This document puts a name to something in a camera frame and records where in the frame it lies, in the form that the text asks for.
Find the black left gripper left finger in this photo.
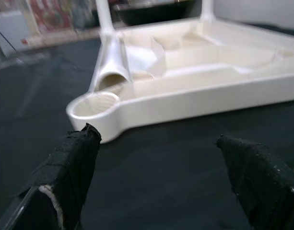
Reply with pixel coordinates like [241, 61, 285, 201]
[0, 122, 102, 230]

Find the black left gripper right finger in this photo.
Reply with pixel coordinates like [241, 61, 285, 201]
[215, 134, 294, 230]

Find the white plastic table leg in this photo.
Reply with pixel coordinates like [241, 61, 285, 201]
[95, 0, 115, 36]
[200, 0, 216, 22]
[90, 33, 133, 93]

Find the white plastic children table top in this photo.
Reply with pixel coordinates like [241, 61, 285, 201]
[66, 18, 294, 144]

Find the black tablecloth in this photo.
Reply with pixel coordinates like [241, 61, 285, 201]
[0, 23, 294, 230]

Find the red printed cardboard box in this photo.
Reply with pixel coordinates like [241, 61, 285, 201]
[29, 0, 94, 33]

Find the black wok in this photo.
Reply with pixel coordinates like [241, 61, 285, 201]
[113, 0, 195, 26]

